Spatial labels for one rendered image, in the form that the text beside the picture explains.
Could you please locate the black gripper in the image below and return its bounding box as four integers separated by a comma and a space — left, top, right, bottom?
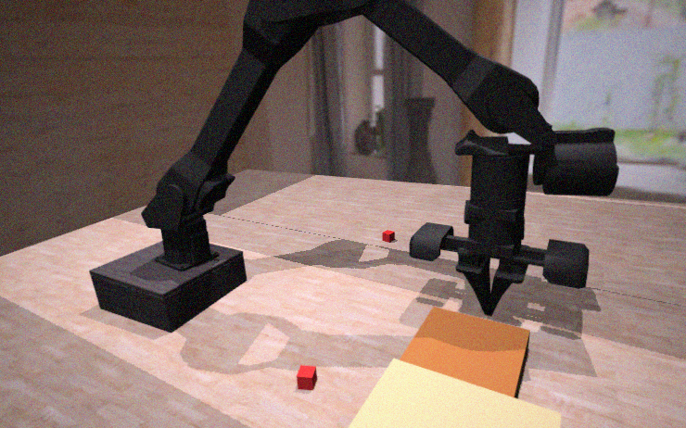
410, 193, 589, 317

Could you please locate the orange square block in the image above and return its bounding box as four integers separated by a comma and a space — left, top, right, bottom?
400, 307, 530, 399

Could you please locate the red square block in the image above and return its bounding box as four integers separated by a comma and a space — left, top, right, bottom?
382, 230, 395, 243
297, 366, 317, 390

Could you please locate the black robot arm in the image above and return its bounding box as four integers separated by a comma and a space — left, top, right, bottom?
141, 0, 619, 271

